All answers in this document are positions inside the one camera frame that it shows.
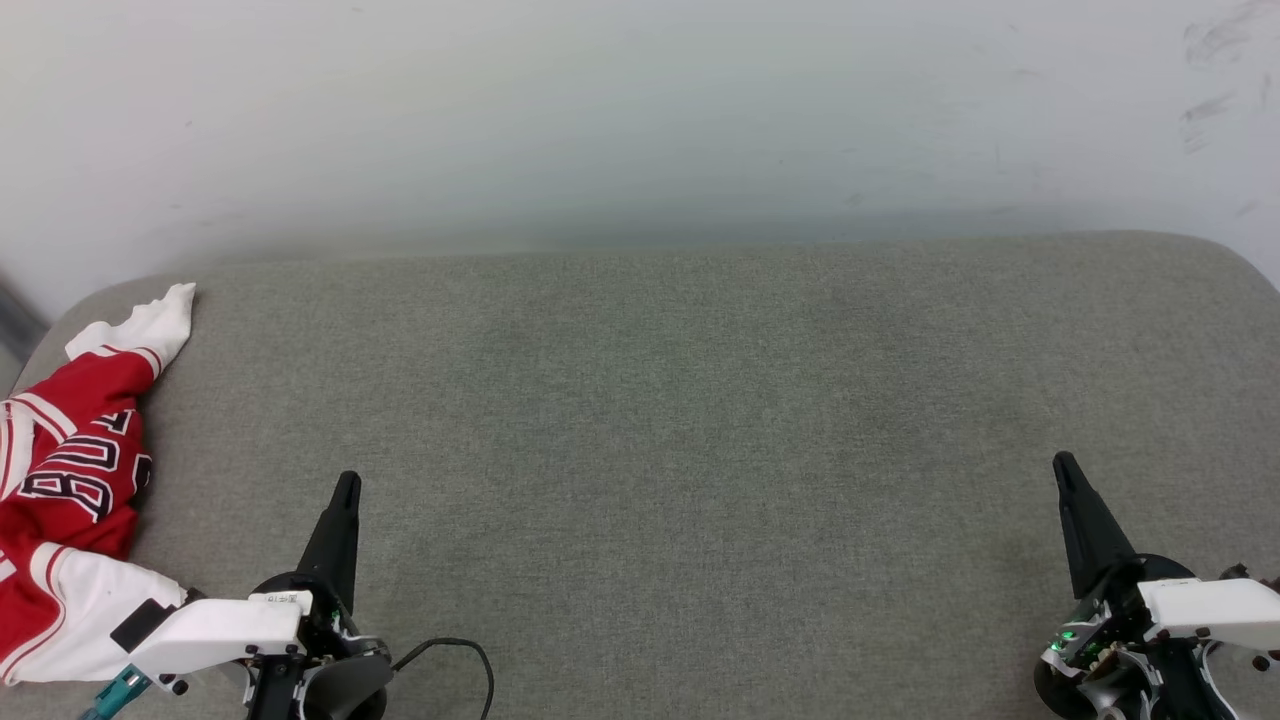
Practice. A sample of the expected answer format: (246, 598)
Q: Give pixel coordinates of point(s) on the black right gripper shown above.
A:
(1110, 660)

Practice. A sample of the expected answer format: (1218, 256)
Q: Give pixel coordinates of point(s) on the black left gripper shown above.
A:
(280, 690)

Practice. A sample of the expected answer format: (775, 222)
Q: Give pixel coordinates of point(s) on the red and white basketball jersey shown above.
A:
(70, 470)

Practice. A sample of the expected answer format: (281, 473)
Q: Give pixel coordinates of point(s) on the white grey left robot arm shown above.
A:
(348, 690)

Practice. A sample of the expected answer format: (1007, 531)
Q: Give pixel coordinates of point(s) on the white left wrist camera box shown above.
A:
(225, 628)

